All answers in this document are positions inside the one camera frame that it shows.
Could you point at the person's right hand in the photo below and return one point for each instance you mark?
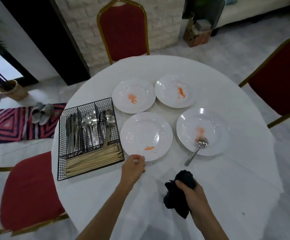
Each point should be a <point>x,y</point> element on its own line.
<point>197,202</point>

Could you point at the person's left hand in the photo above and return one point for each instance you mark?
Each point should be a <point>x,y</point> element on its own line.
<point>133,169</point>

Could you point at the black cleaning cloth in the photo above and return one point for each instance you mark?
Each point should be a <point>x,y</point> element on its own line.
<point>178,199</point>

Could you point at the white plate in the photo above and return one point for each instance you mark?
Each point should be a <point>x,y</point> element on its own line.
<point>140,87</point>
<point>167,89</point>
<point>210,122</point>
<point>145,132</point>

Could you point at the bundle of wooden chopsticks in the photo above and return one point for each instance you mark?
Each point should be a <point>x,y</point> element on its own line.
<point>92,159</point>

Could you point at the person's left forearm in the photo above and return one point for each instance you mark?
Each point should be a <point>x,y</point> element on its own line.
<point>105,214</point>

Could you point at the white round tablecloth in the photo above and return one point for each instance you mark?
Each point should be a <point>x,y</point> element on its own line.
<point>235,177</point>

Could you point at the grey slipper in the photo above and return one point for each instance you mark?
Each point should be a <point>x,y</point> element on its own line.
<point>46,114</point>
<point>37,112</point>

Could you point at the red gold banquet chair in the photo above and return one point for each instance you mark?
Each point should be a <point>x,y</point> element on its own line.
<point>30,192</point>
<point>282,84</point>
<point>123,29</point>

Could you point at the pink striped rug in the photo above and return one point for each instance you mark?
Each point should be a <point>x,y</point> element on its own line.
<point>5,124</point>

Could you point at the tall palm in woven pot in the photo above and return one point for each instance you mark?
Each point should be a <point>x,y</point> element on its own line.
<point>13,91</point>

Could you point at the orange brown crate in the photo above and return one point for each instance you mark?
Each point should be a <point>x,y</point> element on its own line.
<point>201,38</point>

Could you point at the black framed glass door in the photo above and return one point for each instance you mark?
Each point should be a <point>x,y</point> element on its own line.
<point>15,69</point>

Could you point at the small grey box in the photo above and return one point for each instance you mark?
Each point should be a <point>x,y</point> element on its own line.
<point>202,25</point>

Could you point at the potted palm in white pot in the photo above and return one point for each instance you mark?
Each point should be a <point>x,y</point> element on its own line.
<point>197,4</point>

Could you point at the blue cushion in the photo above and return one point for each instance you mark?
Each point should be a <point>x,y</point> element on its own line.
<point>231,0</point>

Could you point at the cream sofa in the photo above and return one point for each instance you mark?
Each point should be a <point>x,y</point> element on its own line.
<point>260,14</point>

